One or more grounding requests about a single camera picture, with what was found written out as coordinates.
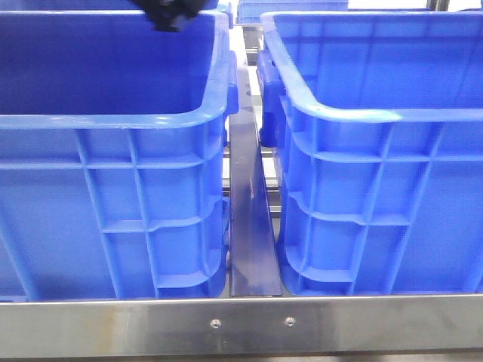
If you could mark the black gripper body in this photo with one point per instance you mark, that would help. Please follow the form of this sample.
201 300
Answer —
170 16

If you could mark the blue bin rear centre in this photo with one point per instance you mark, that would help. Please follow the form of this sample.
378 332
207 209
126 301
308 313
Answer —
248 12

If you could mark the blue bin rear left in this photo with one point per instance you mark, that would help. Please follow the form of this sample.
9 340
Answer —
80 5

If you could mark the blue plastic bin left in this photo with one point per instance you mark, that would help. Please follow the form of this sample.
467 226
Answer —
112 138

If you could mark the blue plastic bin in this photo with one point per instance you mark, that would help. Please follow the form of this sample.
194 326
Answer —
112 138
376 122

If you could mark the blue plastic bin right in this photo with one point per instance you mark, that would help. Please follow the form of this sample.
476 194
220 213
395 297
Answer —
376 122

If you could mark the stainless steel front rail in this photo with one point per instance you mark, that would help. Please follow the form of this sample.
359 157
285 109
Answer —
240 326

